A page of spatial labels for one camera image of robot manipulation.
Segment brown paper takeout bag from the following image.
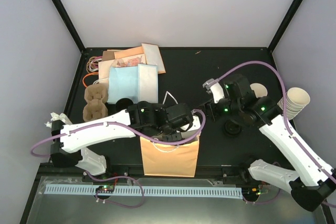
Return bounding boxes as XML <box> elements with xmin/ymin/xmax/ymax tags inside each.
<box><xmin>140</xmin><ymin>135</ymin><xmax>200</xmax><ymax>177</ymax></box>

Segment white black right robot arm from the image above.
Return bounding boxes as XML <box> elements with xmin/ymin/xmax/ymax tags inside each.
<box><xmin>203</xmin><ymin>74</ymin><xmax>335</xmax><ymax>212</ymax></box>

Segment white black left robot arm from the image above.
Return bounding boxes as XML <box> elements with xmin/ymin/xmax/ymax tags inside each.
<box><xmin>50</xmin><ymin>101</ymin><xmax>201</xmax><ymax>182</ymax></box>

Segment stack of black lids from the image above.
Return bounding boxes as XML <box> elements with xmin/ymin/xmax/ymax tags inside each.
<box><xmin>222</xmin><ymin>120</ymin><xmax>242</xmax><ymax>137</ymax></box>

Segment short white cup stack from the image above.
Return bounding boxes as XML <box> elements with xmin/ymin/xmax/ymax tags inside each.
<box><xmin>250</xmin><ymin>83</ymin><xmax>268</xmax><ymax>98</ymax></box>

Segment remaining black paper cup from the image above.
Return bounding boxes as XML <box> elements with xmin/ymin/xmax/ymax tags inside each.
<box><xmin>115</xmin><ymin>98</ymin><xmax>133</xmax><ymax>112</ymax></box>

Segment tall white cup stack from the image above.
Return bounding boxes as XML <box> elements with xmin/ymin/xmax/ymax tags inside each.
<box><xmin>278</xmin><ymin>87</ymin><xmax>310</xmax><ymax>121</ymax></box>

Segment brown white flat paper bag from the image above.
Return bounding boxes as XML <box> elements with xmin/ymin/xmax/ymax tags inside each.
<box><xmin>141</xmin><ymin>43</ymin><xmax>166</xmax><ymax>74</ymax></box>

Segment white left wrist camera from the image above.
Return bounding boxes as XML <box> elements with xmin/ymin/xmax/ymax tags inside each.
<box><xmin>181</xmin><ymin>115</ymin><xmax>201</xmax><ymax>132</ymax></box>

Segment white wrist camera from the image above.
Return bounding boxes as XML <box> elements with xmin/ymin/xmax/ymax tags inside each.
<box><xmin>202</xmin><ymin>79</ymin><xmax>225</xmax><ymax>104</ymax></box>
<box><xmin>181</xmin><ymin>115</ymin><xmax>201</xmax><ymax>132</ymax></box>

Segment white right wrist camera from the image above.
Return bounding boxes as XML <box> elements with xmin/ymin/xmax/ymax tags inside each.
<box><xmin>202</xmin><ymin>79</ymin><xmax>225</xmax><ymax>104</ymax></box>

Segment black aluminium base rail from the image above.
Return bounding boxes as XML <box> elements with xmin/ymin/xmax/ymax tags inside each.
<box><xmin>37</xmin><ymin>162</ymin><xmax>259</xmax><ymax>185</ymax></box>

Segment light blue cable duct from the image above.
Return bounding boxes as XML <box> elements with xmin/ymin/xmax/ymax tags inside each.
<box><xmin>44</xmin><ymin>184</ymin><xmax>243</xmax><ymax>199</ymax></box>

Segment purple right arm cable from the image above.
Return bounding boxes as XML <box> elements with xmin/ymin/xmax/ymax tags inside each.
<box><xmin>207</xmin><ymin>60</ymin><xmax>336</xmax><ymax>208</ymax></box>

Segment bundle of bag handles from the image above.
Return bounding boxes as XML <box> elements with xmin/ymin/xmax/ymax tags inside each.
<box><xmin>82</xmin><ymin>56</ymin><xmax>102</xmax><ymax>88</ymax></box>

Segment black enclosure frame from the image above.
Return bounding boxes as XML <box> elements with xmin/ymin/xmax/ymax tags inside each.
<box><xmin>18</xmin><ymin>0</ymin><xmax>336</xmax><ymax>224</ymax></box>

